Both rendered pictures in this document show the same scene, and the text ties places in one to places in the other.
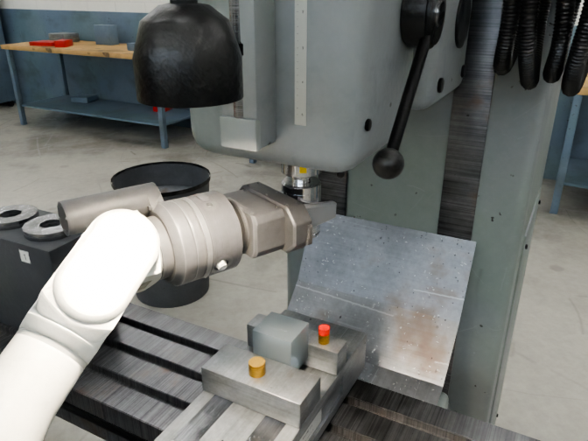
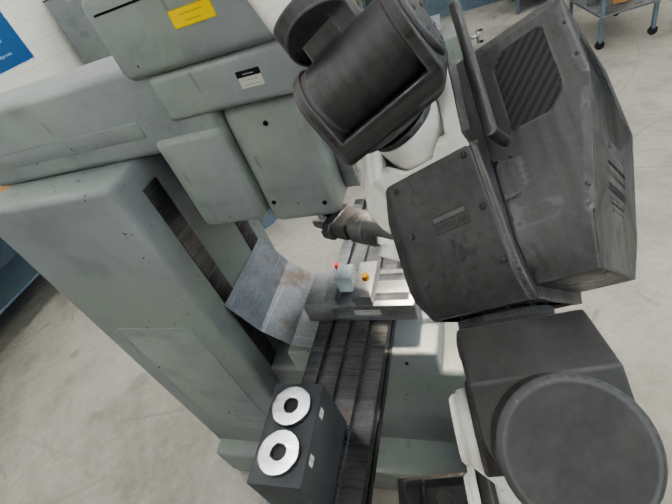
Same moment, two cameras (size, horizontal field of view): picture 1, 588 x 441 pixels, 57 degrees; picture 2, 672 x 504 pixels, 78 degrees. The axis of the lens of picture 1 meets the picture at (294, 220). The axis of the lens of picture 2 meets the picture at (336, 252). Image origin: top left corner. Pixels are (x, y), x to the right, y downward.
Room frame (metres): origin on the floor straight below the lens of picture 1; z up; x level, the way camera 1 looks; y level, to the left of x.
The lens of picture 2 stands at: (0.63, 0.96, 1.89)
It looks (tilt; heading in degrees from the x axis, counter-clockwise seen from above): 39 degrees down; 269
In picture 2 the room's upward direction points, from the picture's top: 23 degrees counter-clockwise
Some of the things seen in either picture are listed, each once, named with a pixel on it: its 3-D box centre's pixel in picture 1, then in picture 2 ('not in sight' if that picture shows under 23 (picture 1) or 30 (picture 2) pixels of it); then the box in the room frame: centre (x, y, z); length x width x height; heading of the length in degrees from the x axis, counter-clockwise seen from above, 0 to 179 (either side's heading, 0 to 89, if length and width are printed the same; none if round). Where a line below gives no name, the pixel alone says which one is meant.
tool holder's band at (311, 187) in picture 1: (301, 184); not in sight; (0.60, -0.01, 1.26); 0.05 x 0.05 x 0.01
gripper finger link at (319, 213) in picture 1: (316, 215); not in sight; (0.58, -0.03, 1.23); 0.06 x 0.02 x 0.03; 127
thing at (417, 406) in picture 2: not in sight; (397, 376); (0.58, 0.00, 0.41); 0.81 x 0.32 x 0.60; 152
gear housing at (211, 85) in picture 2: not in sight; (245, 62); (0.64, -0.03, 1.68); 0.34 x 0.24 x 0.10; 152
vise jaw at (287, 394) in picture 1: (260, 383); (366, 282); (0.57, 0.04, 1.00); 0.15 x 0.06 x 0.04; 62
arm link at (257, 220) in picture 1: (236, 227); (353, 225); (0.55, 0.06, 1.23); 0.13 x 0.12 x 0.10; 37
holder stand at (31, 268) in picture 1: (40, 269); (301, 447); (0.86, 0.46, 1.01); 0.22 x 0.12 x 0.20; 64
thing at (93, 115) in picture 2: not in sight; (98, 113); (1.04, -0.24, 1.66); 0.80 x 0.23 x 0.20; 152
